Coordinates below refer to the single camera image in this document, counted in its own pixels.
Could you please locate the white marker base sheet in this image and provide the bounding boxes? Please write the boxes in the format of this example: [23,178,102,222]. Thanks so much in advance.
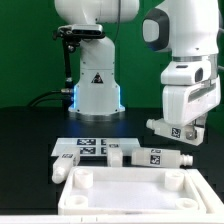
[52,138,140,157]

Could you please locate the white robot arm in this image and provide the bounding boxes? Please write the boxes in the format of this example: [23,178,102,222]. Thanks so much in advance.
[54,0,221,145]

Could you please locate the white square desk top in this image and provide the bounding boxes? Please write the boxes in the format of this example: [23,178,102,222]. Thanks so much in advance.
[58,166,207,215]

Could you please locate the black cables at base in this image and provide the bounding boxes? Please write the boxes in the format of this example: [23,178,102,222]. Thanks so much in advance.
[28,87,74,108]

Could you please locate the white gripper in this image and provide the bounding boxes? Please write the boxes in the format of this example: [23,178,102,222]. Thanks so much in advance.
[163,77,221,140]

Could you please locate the black camera on stand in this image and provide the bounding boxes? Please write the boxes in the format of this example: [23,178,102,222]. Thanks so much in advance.
[52,24,105,96]

